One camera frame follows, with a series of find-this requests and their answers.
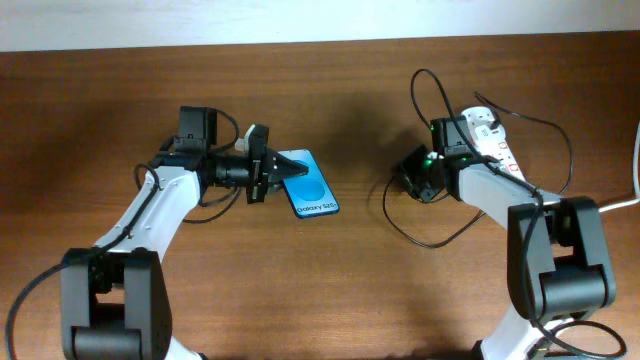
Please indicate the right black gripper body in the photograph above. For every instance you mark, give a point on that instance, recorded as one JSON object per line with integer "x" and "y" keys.
{"x": 417, "y": 171}

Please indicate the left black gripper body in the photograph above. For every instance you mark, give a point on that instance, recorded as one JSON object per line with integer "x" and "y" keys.
{"x": 257, "y": 169}

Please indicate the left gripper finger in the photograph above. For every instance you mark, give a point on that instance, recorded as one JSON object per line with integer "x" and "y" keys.
{"x": 274, "y": 187}
{"x": 285, "y": 168}

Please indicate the blue Galaxy smartphone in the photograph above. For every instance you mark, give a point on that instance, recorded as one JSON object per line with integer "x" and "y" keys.
{"x": 309, "y": 195}

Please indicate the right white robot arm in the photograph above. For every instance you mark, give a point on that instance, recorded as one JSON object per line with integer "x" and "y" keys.
{"x": 559, "y": 271}

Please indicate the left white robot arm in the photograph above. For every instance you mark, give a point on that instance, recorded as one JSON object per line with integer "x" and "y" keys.
{"x": 114, "y": 300}

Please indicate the white charger plug adapter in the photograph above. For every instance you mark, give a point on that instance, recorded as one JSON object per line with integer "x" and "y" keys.
{"x": 487, "y": 139}

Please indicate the white power strip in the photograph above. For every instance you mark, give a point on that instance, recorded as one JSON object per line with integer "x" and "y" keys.
{"x": 480, "y": 115}

